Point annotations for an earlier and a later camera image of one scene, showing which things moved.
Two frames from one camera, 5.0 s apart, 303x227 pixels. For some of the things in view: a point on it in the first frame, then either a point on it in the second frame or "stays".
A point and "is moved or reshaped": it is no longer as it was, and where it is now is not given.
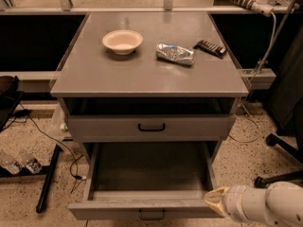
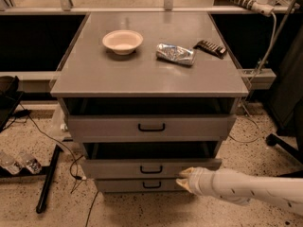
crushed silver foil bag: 175,53 stays
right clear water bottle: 31,163 stays
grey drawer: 148,181 is moved or reshaped
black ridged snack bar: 210,47 stays
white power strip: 260,5 stays
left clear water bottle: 8,160 stays
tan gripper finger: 217,207 to 186,183
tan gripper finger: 216,195 to 188,173
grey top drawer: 151,128 stays
